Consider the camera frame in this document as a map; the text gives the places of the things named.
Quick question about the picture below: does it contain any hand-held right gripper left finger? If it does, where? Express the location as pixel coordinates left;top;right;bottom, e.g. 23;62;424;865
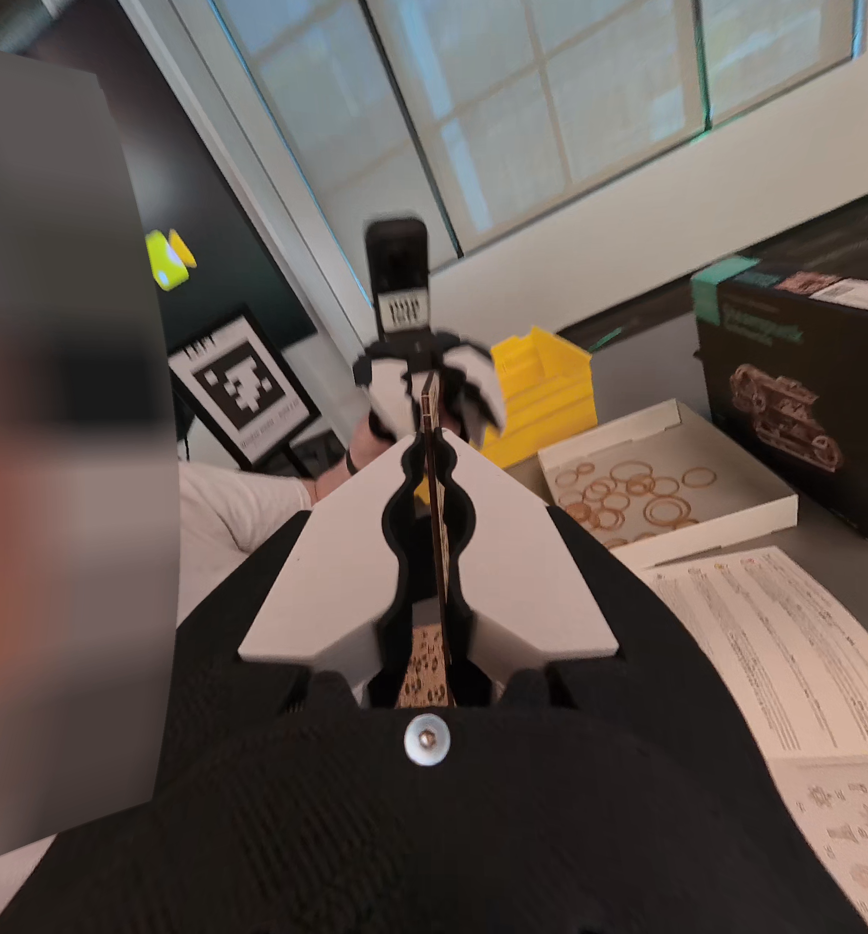
238;432;429;705

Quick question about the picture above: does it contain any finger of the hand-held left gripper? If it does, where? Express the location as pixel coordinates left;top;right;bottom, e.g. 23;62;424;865
437;346;508;448
367;356;424;442

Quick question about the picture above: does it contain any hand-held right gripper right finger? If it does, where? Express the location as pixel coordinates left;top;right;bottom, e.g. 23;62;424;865
437;429;619;705

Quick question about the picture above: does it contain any laser-cut wooden parts sheet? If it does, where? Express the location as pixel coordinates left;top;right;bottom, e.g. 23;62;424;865
398;371;455;709

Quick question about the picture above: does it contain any person's left forearm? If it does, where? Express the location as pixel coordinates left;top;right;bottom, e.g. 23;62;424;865
179;461;314;607

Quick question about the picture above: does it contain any black model kit box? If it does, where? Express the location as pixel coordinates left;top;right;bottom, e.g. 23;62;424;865
691;257;868;544

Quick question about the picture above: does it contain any person's left hand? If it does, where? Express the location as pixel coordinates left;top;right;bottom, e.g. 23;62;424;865
316;412;406;504

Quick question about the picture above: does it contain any yellow plastic bin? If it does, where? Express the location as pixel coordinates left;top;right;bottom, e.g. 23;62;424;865
478;326;599;469

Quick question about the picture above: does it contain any pile of rubber bands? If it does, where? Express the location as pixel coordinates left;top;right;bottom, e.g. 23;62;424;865
554;460;718;550

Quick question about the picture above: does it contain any black and white marker sign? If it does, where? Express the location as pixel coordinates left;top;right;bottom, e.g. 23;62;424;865
167;306;323;471

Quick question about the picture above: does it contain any black panel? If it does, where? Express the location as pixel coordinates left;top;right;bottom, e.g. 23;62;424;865
106;0;318;359

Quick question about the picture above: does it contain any frosted glass window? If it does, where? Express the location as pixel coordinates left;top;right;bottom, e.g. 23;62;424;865
208;0;866;256

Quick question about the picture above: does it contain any yellow sticker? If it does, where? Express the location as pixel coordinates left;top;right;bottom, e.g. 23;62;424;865
144;228;199;291

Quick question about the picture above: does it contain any white cardboard tray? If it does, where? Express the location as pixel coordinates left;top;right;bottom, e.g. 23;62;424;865
538;397;800;570

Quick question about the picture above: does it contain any paper instruction booklet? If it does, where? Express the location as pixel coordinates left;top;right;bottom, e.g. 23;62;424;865
637;546;868;934

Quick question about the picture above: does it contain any person's white shirt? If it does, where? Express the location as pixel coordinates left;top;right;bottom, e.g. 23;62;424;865
0;835;59;934

